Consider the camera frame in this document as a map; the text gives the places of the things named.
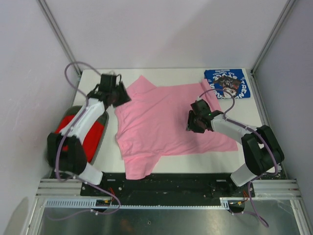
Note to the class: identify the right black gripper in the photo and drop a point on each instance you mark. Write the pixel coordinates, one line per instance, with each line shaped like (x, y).
(190, 126)

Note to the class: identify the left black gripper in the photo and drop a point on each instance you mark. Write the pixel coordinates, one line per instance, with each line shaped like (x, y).
(124, 97)

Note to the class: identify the pink t shirt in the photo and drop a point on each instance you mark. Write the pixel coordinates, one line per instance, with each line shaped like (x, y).
(153, 124)

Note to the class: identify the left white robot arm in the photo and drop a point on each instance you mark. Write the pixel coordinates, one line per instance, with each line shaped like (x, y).
(65, 149)

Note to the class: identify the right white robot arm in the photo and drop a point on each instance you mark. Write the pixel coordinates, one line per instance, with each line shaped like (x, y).
(260, 146)

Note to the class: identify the folded blue printed t shirt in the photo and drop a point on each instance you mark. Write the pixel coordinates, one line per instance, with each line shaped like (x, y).
(228, 83)

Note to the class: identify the grey plastic tray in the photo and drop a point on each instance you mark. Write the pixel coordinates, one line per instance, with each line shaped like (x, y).
(103, 118)

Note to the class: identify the red t shirt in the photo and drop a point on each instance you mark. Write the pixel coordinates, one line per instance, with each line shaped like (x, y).
(92, 138)

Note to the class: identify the left aluminium frame post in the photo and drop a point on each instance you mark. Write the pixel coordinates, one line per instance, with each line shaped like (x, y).
(56, 29)

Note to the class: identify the aluminium frame post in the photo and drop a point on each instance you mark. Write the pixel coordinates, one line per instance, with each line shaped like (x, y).
(285, 13)
(56, 29)

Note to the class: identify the right aluminium frame post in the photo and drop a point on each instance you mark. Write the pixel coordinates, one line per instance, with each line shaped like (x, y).
(285, 13)

